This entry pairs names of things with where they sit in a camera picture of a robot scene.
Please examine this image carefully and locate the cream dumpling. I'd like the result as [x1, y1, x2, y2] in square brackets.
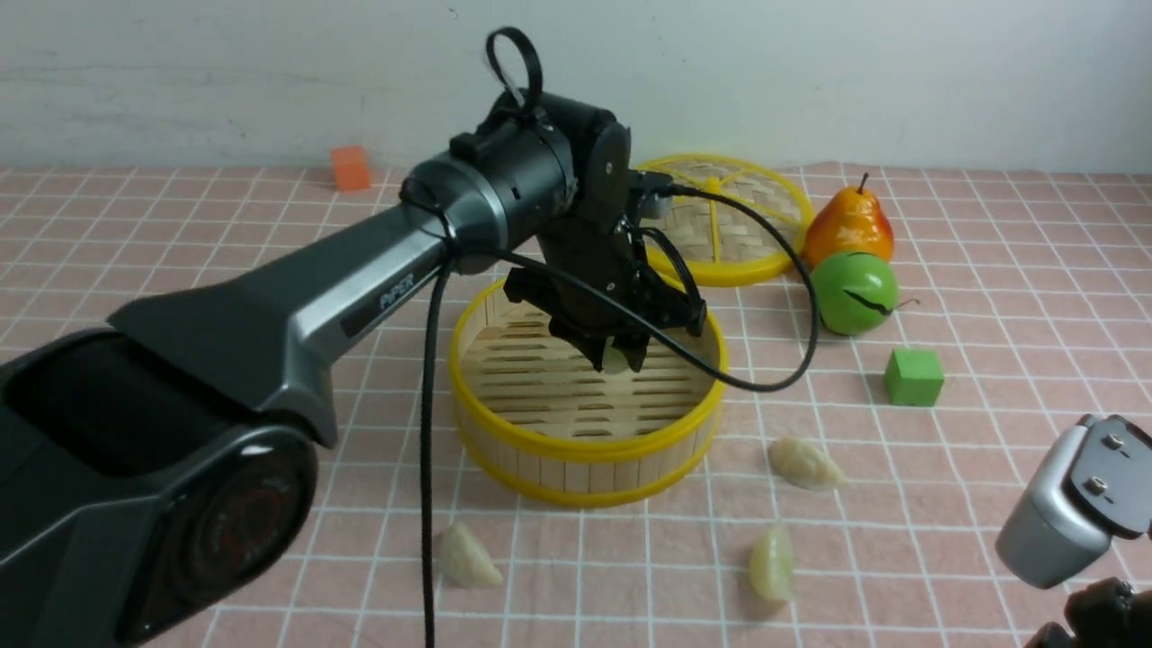
[767, 437, 848, 492]
[435, 520, 505, 590]

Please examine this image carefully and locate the pale green dumpling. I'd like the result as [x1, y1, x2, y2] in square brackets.
[746, 522, 795, 604]
[601, 346, 630, 374]

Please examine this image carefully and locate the yellow rimmed bamboo steamer tray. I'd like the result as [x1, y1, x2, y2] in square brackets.
[447, 282, 725, 508]

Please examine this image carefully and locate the orange yellow toy pear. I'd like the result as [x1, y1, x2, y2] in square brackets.
[801, 173, 896, 269]

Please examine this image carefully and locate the green foam cube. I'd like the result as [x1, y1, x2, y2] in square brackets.
[884, 347, 945, 409]

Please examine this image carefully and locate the yellow rimmed bamboo steamer lid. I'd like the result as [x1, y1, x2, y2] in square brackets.
[638, 153, 814, 287]

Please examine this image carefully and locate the green toy apple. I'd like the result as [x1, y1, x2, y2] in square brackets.
[810, 251, 919, 337]

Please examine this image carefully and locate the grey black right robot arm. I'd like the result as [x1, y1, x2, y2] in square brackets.
[995, 414, 1151, 647]

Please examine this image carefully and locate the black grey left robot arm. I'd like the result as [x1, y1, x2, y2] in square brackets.
[1, 91, 707, 647]

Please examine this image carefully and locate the orange foam cube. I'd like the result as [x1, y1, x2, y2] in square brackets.
[329, 145, 372, 193]

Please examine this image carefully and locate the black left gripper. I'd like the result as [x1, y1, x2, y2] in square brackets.
[503, 217, 707, 372]

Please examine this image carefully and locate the pink checkered tablecloth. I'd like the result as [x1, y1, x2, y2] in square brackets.
[1, 166, 1151, 647]

